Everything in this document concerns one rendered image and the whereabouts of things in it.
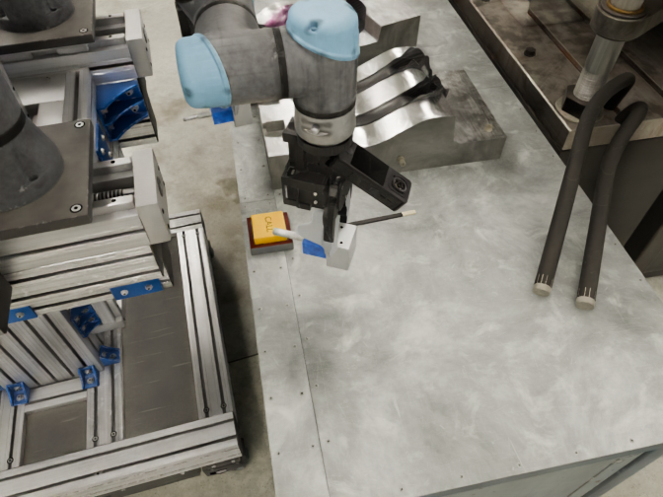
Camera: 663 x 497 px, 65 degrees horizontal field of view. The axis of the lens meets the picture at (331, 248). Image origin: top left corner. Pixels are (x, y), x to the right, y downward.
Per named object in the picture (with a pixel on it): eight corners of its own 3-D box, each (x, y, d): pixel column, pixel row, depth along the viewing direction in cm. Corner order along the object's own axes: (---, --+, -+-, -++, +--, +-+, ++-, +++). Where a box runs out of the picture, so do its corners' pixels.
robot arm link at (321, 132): (363, 88, 64) (344, 128, 59) (361, 118, 67) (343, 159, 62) (305, 77, 65) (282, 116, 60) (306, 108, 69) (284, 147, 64)
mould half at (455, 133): (272, 189, 108) (265, 138, 98) (258, 113, 124) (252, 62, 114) (499, 158, 114) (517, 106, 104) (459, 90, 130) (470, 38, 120)
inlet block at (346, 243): (269, 252, 85) (265, 231, 81) (280, 231, 88) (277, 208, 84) (347, 271, 82) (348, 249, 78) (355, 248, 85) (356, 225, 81)
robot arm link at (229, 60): (185, 70, 63) (275, 60, 65) (189, 127, 56) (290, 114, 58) (171, 6, 57) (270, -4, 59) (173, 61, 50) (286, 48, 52)
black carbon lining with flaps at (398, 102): (295, 141, 107) (292, 103, 100) (284, 96, 117) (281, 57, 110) (456, 120, 112) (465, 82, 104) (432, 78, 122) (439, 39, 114)
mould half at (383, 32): (242, 108, 126) (236, 67, 117) (205, 56, 140) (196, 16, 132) (415, 54, 141) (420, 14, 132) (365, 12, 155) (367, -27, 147)
